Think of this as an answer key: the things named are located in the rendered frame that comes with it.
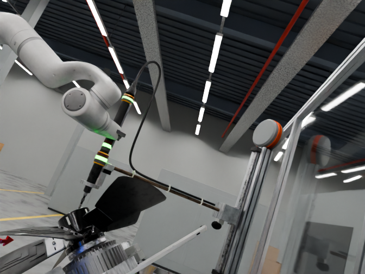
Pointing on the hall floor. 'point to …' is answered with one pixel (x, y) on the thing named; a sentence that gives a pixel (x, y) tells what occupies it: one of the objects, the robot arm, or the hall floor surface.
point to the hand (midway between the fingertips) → (112, 134)
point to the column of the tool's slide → (246, 212)
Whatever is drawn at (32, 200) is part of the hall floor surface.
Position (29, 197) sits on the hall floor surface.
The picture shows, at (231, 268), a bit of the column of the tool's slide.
